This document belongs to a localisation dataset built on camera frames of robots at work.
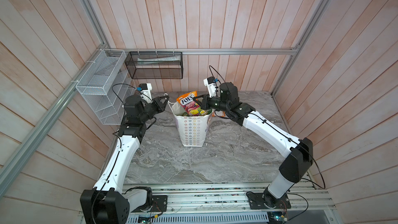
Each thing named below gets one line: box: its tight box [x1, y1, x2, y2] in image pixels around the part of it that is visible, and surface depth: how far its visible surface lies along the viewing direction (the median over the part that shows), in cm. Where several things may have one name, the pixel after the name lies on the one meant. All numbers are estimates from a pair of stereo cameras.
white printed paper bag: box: [167, 101, 214, 148], surface depth 82 cm
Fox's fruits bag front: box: [176, 90, 208, 117], surface depth 77 cm
